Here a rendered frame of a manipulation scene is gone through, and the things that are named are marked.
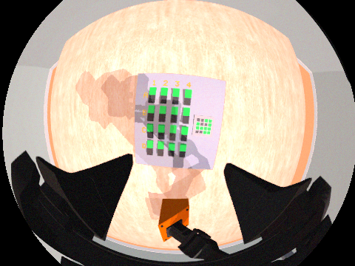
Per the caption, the pale lavender switch panel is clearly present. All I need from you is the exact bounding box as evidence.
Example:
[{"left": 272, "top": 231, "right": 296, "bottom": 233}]
[{"left": 134, "top": 73, "right": 226, "bottom": 169}]

